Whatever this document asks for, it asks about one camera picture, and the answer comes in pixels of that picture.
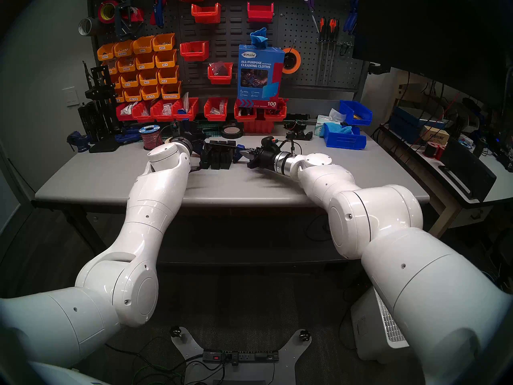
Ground white air purifier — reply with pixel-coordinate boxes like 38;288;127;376
350;288;410;365

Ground green cutting mat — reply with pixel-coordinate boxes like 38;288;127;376
160;122;222;137

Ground black laptop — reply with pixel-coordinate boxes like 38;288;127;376
439;140;497;202

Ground white side desk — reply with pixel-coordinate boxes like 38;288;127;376
377;122;513;252

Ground dark green C-clamp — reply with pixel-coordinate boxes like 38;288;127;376
114;0;145;40

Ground blue cleaning cloths box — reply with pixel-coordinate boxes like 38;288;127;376
236;44;285;108

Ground blue crate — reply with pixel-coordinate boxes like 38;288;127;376
389;106;445;144

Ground blue bench vise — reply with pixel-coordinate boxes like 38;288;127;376
67;131;92;153

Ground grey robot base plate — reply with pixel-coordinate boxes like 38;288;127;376
169;326;312;385

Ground black metal stand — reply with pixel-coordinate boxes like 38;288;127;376
83;61;121;153

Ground red tape roll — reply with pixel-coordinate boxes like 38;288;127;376
98;0;119;24

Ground blue bar clamp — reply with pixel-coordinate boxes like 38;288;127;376
178;122;246;163

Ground blue plastic storage bin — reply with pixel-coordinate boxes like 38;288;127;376
323;123;367;150
339;100;373;126

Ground black power strip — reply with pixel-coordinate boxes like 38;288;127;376
202;349;280;363

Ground blue handled pliers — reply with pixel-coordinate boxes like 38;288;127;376
343;0;360;35

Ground black monitor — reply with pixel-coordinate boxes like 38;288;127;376
353;0;513;108

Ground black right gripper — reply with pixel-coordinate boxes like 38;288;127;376
240;147;280;170

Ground orange tape roll on pegboard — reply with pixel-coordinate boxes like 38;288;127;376
282;48;301;75

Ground grey duct tape roll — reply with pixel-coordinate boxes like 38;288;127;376
78;17;101;36

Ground blue microfiber cloth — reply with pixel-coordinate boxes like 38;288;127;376
250;27;268;49

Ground dark grey pegboard panel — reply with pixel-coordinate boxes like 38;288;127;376
86;0;367;93

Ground cardboard box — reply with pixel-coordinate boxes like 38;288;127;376
420;126;450;144

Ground white tissue box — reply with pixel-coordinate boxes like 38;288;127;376
314;109;346;137

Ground blue black quick clamp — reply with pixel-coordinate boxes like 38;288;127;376
114;128;145;144

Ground orange black screwdriver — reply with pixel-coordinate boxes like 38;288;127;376
332;20;341;82
315;18;326;86
323;19;335;84

